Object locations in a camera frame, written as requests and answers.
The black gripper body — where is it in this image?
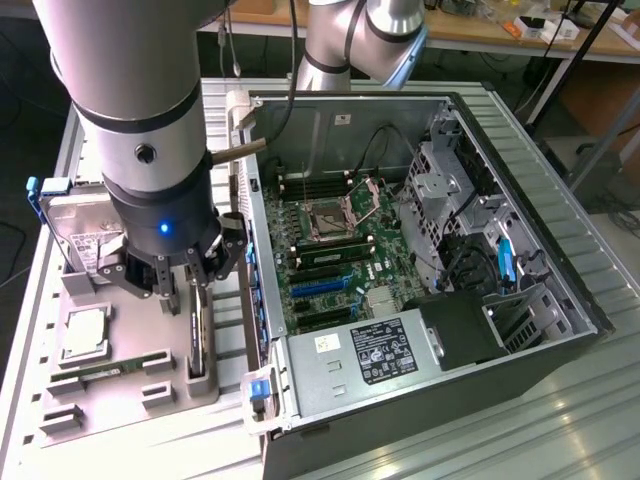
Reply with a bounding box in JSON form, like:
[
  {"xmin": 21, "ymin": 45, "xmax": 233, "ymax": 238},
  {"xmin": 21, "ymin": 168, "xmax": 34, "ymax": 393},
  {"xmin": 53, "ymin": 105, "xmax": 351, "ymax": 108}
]
[{"xmin": 102, "ymin": 152, "xmax": 224, "ymax": 294}]

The silver hard disk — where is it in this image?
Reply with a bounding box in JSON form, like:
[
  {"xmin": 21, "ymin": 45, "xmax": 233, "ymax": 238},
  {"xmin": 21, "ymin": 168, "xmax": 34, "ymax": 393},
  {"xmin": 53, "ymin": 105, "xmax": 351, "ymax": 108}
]
[{"xmin": 39, "ymin": 192, "xmax": 132, "ymax": 287}]

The silver CPU chip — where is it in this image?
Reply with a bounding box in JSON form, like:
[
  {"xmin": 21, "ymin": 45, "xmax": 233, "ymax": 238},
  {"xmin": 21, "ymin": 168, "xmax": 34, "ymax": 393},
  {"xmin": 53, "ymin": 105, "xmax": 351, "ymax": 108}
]
[{"xmin": 64, "ymin": 310, "xmax": 109, "ymax": 359}]

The blue expansion slot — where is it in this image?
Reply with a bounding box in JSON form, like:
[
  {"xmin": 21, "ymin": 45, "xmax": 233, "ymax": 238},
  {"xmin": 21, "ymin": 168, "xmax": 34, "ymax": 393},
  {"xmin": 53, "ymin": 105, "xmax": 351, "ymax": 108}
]
[{"xmin": 290, "ymin": 277, "xmax": 347, "ymax": 302}]

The CPU socket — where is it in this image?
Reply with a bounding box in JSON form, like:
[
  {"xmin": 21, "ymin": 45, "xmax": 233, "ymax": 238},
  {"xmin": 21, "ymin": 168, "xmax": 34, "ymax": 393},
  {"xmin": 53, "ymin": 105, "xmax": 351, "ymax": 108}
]
[{"xmin": 299, "ymin": 197, "xmax": 352, "ymax": 242}]

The green RAM stick in slot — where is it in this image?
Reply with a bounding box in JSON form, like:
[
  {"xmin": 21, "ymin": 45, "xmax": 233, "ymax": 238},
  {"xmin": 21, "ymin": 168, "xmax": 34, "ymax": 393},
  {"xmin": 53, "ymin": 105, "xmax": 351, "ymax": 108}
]
[{"xmin": 297, "ymin": 239, "xmax": 376, "ymax": 267}]

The black expansion slot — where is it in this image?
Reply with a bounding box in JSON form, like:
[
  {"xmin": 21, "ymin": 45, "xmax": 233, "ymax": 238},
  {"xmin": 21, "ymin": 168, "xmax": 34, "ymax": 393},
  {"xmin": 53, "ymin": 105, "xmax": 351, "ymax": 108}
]
[{"xmin": 294, "ymin": 306, "xmax": 352, "ymax": 332}]

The grey parts rack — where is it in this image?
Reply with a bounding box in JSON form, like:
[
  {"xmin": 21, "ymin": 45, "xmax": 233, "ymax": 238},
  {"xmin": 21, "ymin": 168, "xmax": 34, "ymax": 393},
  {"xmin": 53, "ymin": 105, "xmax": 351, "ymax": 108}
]
[{"xmin": 37, "ymin": 259, "xmax": 222, "ymax": 449}]

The metal socket cover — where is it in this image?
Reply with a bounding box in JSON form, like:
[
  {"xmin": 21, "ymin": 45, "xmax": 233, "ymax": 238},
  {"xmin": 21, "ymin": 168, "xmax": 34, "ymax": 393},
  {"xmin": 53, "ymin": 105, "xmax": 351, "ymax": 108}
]
[{"xmin": 344, "ymin": 174, "xmax": 385, "ymax": 214}]

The green motherboard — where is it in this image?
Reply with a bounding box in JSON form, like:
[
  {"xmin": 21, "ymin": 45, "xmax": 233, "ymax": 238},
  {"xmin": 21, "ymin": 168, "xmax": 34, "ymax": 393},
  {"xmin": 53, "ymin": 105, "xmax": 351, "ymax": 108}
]
[{"xmin": 262, "ymin": 168, "xmax": 417, "ymax": 337}]

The silver chipset heatsink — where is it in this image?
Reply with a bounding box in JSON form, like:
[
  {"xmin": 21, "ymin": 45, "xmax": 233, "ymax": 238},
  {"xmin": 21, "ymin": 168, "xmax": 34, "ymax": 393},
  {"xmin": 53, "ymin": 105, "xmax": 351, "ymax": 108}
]
[{"xmin": 367, "ymin": 288, "xmax": 399, "ymax": 312}]

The grey power supply unit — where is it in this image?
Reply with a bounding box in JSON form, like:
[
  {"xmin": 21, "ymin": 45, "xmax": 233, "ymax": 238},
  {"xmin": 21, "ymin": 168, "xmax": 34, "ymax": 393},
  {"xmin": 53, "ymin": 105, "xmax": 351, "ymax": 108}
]
[{"xmin": 283, "ymin": 309, "xmax": 447, "ymax": 420}]

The metal disk bay cage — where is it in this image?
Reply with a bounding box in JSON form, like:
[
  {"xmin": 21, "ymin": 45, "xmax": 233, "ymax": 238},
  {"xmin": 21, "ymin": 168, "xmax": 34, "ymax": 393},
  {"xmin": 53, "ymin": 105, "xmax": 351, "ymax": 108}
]
[{"xmin": 399, "ymin": 139, "xmax": 467, "ymax": 294}]

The open black PC case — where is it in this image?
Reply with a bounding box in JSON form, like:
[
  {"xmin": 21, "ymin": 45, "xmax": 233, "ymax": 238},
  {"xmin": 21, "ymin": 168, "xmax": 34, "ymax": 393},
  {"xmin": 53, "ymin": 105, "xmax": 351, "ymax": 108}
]
[{"xmin": 227, "ymin": 89, "xmax": 617, "ymax": 480}]

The wooden desk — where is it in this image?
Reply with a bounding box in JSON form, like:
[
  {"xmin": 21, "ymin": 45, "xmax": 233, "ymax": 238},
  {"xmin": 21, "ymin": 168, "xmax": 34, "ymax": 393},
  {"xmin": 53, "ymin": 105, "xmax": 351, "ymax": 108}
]
[{"xmin": 197, "ymin": 0, "xmax": 640, "ymax": 64}]

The white and orange box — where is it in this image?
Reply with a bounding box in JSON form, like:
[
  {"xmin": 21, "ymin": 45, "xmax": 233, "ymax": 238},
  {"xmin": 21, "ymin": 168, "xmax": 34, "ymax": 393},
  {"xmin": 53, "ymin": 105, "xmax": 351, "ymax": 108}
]
[{"xmin": 513, "ymin": 14, "xmax": 557, "ymax": 42}]

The black stand pole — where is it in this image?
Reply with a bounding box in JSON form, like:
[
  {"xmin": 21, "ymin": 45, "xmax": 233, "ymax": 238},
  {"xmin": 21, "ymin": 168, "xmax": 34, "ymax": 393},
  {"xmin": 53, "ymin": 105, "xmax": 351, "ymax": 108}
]
[{"xmin": 524, "ymin": 0, "xmax": 622, "ymax": 126}]

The beige case handle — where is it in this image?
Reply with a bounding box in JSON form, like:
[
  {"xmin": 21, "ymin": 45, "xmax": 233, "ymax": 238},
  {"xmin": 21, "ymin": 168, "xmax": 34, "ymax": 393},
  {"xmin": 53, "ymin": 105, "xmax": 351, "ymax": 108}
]
[{"xmin": 227, "ymin": 89, "xmax": 257, "ymax": 132}]

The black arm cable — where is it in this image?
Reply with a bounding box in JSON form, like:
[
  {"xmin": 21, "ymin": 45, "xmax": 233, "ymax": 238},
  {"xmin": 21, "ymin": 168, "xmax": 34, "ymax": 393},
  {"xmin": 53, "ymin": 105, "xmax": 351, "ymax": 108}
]
[{"xmin": 209, "ymin": 0, "xmax": 301, "ymax": 164}]

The grey hanging cable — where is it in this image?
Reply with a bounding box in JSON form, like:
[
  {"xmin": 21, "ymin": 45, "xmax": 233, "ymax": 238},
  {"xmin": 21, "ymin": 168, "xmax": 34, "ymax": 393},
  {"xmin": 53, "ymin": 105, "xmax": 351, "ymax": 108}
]
[{"xmin": 217, "ymin": 0, "xmax": 244, "ymax": 77}]

